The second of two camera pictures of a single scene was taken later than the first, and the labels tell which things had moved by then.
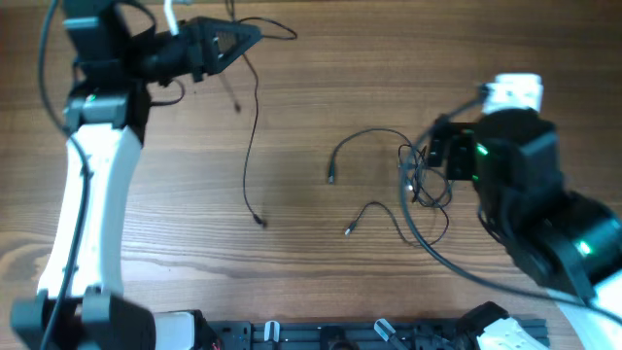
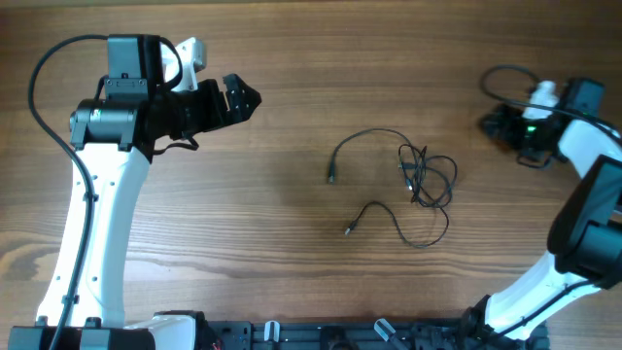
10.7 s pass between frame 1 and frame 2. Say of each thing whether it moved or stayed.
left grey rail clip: stayed
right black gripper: moved
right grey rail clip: stayed
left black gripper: moved
